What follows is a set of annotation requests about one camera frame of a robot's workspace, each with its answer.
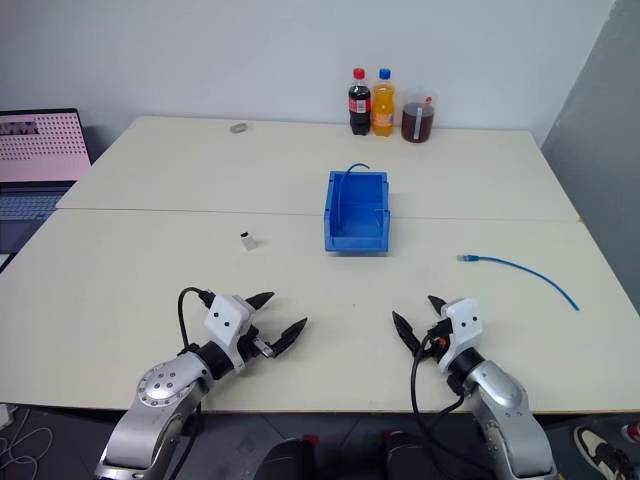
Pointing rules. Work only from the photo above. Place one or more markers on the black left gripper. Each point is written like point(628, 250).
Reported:
point(261, 346)

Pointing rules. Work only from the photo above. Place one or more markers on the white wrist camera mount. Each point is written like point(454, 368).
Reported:
point(465, 320)
point(226, 320)

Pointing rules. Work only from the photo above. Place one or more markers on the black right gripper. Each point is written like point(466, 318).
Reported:
point(438, 340)

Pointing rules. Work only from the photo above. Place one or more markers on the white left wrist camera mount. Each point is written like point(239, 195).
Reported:
point(226, 320)

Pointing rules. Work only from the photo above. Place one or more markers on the dark rounded shape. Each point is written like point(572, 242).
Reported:
point(290, 460)
point(407, 457)

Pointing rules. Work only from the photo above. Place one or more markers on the small white adapter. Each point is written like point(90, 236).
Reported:
point(248, 243)

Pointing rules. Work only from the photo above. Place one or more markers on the white black sneaker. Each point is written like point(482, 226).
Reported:
point(597, 452)

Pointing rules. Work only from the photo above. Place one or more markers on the open laptop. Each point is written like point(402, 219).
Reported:
point(40, 150)

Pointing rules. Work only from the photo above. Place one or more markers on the grey partition panel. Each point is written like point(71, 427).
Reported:
point(595, 150)

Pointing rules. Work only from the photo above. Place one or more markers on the orange soda bottle blue cap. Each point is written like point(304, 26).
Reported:
point(384, 110)

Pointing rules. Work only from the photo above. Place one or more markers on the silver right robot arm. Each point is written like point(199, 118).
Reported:
point(505, 400)

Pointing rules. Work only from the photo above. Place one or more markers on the grey tape roll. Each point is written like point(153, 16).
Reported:
point(239, 128)

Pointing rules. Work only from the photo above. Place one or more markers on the cola bottle red cap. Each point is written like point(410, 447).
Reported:
point(359, 107)

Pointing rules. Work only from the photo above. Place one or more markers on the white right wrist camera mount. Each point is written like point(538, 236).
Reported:
point(465, 320)

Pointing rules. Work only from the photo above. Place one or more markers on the blue plastic storage bin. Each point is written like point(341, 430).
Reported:
point(357, 235)

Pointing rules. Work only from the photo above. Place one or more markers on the clear jar dark liquid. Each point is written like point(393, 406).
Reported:
point(417, 122)

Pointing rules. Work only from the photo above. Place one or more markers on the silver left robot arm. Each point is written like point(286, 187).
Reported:
point(160, 395)

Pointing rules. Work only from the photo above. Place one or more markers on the red white shoe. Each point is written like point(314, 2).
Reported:
point(632, 432)

